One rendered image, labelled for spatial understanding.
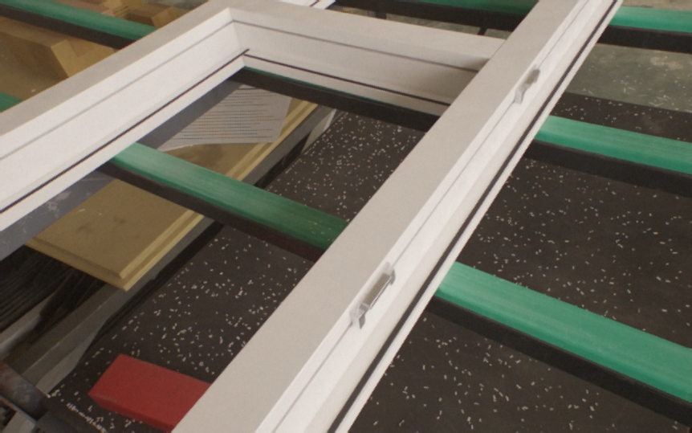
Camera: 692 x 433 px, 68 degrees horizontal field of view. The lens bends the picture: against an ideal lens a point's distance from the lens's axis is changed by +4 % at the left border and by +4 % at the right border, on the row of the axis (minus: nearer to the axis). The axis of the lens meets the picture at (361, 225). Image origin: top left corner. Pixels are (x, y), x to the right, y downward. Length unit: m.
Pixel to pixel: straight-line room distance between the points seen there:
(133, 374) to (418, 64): 0.53
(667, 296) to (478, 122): 0.45
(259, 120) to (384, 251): 0.74
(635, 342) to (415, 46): 0.37
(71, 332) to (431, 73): 0.62
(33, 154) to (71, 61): 0.80
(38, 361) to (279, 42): 0.55
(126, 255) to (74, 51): 0.67
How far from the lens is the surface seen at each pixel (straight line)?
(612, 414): 0.70
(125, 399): 0.73
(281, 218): 0.49
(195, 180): 0.58
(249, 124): 1.06
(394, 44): 0.61
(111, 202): 0.99
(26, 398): 0.88
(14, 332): 1.35
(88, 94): 0.66
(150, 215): 0.93
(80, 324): 0.86
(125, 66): 0.68
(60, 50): 1.41
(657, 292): 0.82
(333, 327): 0.32
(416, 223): 0.38
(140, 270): 0.87
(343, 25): 0.66
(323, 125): 1.54
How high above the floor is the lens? 1.20
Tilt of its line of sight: 46 degrees down
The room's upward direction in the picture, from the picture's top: 8 degrees counter-clockwise
